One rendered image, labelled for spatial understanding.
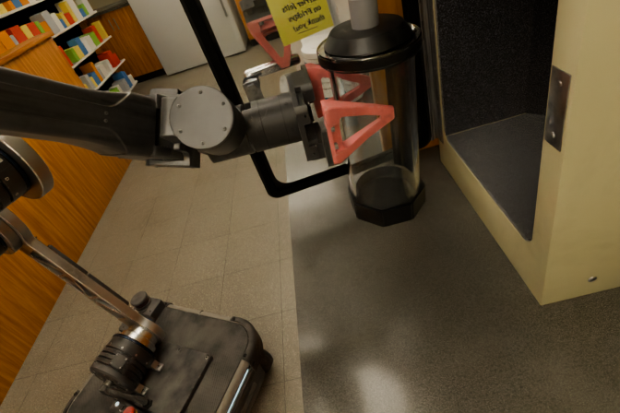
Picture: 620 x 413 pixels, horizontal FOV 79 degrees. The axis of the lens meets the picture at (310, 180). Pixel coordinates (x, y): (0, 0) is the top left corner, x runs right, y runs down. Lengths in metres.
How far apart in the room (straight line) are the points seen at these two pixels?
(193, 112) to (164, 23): 5.09
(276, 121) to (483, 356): 0.35
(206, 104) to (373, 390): 0.36
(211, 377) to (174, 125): 1.18
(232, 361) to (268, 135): 1.12
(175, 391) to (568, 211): 1.30
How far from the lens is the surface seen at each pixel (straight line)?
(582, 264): 0.51
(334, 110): 0.36
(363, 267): 0.58
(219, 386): 1.43
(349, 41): 0.38
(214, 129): 0.34
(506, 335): 0.52
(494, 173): 0.59
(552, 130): 0.38
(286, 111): 0.41
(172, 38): 5.46
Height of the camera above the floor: 1.39
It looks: 36 degrees down
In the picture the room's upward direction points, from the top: 20 degrees counter-clockwise
